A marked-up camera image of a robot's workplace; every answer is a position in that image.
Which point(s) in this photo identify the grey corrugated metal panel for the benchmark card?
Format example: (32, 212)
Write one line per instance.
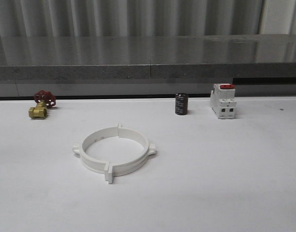
(55, 18)

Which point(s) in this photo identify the white half pipe clamp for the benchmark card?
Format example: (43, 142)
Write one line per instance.
(128, 151)
(86, 150)

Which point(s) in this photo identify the brass valve red handwheel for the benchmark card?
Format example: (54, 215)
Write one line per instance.
(44, 100)

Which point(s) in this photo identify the grey stone ledge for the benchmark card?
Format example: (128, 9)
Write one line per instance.
(241, 58)

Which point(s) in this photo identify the black cylindrical capacitor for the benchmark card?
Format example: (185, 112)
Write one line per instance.
(181, 104)

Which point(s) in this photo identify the white circuit breaker red switch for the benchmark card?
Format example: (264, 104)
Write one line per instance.
(222, 100)

